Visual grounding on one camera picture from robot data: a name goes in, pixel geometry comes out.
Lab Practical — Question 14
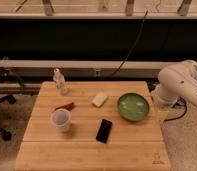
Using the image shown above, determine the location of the white sponge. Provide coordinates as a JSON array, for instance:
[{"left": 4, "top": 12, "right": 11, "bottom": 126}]
[{"left": 92, "top": 93, "right": 108, "bottom": 107}]

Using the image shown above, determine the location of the black smartphone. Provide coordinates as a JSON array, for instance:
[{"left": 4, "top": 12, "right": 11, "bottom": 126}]
[{"left": 96, "top": 119, "right": 112, "bottom": 143}]

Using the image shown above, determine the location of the clear plastic bottle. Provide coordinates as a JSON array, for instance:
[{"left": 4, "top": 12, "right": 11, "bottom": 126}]
[{"left": 53, "top": 68, "right": 67, "bottom": 95}]

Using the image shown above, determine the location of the black office chair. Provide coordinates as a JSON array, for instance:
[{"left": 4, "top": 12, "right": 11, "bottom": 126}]
[{"left": 0, "top": 62, "right": 26, "bottom": 142}]

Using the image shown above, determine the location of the red brown small object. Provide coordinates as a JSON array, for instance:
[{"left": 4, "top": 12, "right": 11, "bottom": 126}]
[{"left": 54, "top": 102, "right": 75, "bottom": 111}]

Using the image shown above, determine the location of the green bowl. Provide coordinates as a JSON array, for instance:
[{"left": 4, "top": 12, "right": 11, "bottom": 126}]
[{"left": 117, "top": 93, "right": 150, "bottom": 121}]

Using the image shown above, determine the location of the black cable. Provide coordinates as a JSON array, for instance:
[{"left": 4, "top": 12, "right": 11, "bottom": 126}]
[{"left": 107, "top": 9, "right": 149, "bottom": 79}]

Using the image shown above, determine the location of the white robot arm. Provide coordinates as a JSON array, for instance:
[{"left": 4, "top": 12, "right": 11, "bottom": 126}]
[{"left": 151, "top": 60, "right": 197, "bottom": 108}]

